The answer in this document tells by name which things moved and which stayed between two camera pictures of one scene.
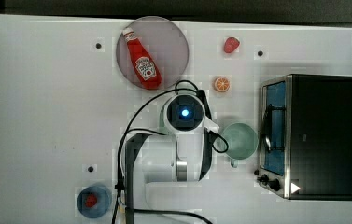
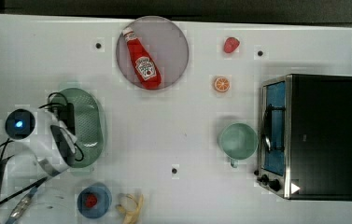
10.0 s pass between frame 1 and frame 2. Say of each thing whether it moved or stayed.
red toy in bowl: stayed
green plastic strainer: moved
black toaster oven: stayed
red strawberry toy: stayed
